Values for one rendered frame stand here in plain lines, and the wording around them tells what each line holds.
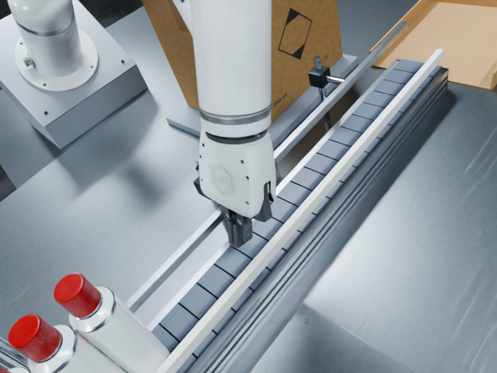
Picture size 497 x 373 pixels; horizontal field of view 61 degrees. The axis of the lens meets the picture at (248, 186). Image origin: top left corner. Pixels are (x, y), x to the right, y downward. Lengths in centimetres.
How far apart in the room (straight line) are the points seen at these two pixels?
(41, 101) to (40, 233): 34
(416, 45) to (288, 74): 33
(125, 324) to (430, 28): 94
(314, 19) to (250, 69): 50
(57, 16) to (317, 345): 77
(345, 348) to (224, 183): 25
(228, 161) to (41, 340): 26
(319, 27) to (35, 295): 76
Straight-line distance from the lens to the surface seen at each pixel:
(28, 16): 98
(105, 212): 91
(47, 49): 106
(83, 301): 46
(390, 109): 77
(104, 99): 118
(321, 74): 79
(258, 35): 45
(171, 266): 58
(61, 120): 115
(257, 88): 47
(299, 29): 90
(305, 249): 66
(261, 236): 66
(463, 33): 112
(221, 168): 52
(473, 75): 99
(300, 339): 57
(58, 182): 107
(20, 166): 121
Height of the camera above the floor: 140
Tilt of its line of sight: 44 degrees down
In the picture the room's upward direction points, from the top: 21 degrees counter-clockwise
